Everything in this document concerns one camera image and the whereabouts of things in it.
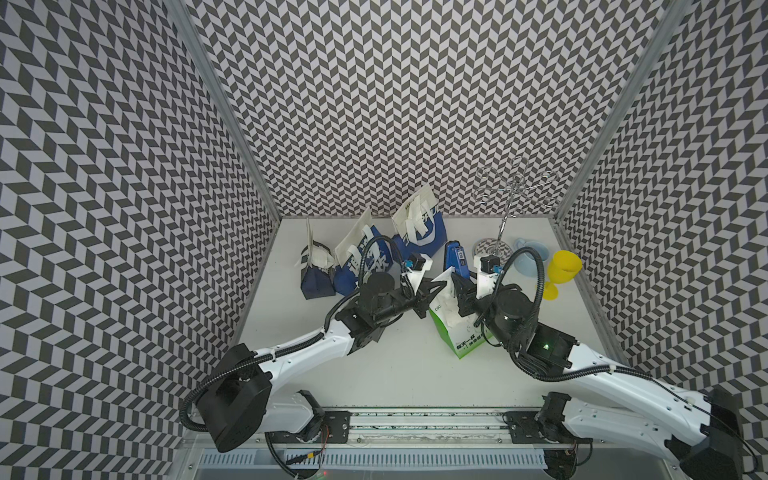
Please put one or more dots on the yellow plastic goblet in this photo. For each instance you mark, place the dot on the yellow plastic goblet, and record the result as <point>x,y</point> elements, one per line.
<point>564,266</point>

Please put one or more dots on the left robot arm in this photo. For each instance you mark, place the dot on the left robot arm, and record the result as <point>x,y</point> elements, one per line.
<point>246,392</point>

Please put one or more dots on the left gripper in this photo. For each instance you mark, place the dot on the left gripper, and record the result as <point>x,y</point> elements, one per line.
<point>423,296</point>

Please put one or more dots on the navy bag with white handles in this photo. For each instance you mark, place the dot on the navy bag with white handles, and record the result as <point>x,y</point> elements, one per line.
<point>317,268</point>

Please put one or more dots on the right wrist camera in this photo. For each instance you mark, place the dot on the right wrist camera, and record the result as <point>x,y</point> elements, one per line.
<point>488,270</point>

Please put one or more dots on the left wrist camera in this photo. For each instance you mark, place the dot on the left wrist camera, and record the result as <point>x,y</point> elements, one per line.
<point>416,266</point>

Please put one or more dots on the blue cream tote bag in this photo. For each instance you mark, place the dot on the blue cream tote bag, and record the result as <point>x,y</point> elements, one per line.
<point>349,254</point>

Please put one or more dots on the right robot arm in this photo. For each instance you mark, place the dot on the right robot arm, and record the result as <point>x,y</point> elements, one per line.
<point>700,432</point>

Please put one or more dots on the royal blue tote bag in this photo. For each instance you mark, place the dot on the royal blue tote bag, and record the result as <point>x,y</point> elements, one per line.
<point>419,224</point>

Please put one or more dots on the aluminium corner post left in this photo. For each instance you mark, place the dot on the aluminium corner post left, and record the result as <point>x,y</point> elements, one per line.
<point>188,35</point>

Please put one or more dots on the blue black stapler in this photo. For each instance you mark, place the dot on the blue black stapler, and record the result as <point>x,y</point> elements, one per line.
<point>455,257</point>

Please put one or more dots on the chrome mug tree stand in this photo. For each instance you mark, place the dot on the chrome mug tree stand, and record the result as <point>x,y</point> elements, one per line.
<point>514,183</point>

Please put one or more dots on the aluminium corner post right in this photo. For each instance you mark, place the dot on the aluminium corner post right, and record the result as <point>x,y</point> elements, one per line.
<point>671,19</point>

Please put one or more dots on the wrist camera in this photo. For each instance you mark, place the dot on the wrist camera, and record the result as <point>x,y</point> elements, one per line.
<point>488,270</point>
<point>416,266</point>

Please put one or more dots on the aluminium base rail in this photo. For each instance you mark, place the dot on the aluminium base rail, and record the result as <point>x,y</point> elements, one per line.
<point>428,440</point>

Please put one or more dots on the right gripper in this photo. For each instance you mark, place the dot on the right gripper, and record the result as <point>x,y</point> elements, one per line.
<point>466,296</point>

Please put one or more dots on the aluminium corner post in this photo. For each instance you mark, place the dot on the aluminium corner post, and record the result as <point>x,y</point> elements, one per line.
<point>671,19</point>
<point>188,35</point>

